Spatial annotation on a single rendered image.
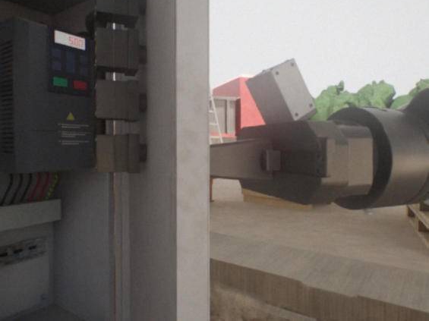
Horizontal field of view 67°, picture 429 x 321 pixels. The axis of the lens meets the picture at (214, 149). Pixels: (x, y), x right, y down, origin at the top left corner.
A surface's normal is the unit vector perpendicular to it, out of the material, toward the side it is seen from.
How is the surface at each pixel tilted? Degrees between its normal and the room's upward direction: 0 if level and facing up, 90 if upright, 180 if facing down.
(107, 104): 90
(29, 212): 90
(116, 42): 90
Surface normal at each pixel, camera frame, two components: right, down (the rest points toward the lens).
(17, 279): 0.82, 0.00
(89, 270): -0.58, 0.01
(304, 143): -0.93, 0.00
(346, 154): 0.37, 0.01
